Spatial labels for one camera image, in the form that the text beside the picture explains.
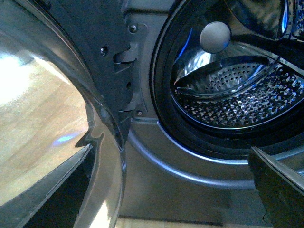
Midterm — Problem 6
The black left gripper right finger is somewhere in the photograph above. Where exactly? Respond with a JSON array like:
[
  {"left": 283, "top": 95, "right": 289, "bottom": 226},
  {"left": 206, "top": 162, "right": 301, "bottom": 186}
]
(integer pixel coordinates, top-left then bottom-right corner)
[{"left": 247, "top": 147, "right": 304, "bottom": 228}]

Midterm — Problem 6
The steel perforated drum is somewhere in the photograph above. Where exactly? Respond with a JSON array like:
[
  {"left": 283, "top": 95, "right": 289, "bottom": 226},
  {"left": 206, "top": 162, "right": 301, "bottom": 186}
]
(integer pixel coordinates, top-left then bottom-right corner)
[{"left": 171, "top": 0, "right": 304, "bottom": 130}]

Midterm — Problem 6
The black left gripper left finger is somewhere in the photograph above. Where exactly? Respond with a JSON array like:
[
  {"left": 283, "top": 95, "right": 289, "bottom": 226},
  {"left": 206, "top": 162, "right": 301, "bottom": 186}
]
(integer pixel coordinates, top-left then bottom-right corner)
[{"left": 0, "top": 145, "right": 93, "bottom": 228}]

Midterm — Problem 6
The grey front-load washing machine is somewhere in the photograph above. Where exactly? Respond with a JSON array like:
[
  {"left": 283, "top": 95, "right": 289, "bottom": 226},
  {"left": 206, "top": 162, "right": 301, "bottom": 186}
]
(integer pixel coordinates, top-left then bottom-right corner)
[{"left": 117, "top": 0, "right": 304, "bottom": 227}]

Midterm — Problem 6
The washing machine glass door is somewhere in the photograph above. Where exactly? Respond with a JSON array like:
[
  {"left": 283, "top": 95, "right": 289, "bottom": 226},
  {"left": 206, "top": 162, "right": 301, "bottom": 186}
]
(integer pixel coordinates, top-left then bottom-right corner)
[{"left": 0, "top": 0, "right": 133, "bottom": 228}]

